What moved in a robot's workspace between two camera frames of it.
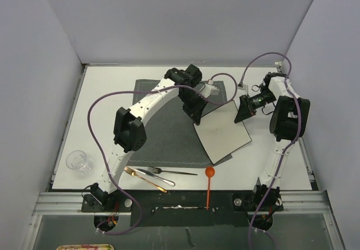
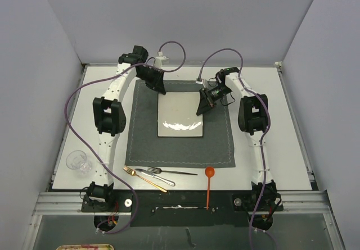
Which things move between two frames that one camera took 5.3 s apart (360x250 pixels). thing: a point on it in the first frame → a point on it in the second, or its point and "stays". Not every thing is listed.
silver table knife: x=149 y=173 stays
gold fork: x=134 y=174 stays
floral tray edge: x=103 y=246 stays
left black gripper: x=195 y=112 → x=157 y=82
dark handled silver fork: x=158 y=171 stays
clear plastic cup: x=77 y=160 stays
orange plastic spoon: x=210 y=172 stays
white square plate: x=220 y=135 → x=177 y=114
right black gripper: x=245 y=109 → x=206 y=101
